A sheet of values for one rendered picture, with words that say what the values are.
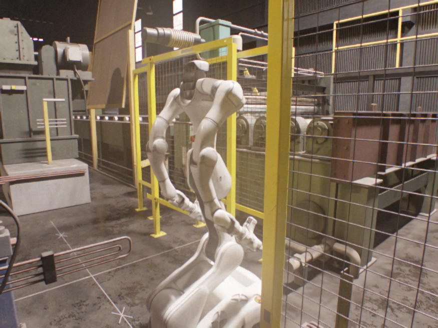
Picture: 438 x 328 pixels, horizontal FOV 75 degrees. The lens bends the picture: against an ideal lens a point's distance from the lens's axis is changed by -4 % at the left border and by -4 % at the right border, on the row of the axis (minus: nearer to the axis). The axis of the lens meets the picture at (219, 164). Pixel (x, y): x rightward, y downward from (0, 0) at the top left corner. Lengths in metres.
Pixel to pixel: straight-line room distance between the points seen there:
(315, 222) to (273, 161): 2.07
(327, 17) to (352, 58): 1.79
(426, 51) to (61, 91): 10.61
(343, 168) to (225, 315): 1.49
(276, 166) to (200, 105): 0.67
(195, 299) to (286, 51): 1.22
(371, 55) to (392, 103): 1.94
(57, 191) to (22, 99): 1.50
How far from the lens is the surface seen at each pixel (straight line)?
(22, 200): 4.55
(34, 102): 5.23
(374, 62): 12.49
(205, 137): 1.19
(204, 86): 1.36
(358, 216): 2.69
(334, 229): 2.87
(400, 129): 3.52
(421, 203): 4.69
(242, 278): 1.92
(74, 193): 4.66
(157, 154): 1.59
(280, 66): 0.82
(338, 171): 2.57
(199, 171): 1.19
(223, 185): 1.47
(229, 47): 2.26
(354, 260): 2.68
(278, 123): 0.81
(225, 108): 1.23
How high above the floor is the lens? 1.32
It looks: 10 degrees down
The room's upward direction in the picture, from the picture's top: straight up
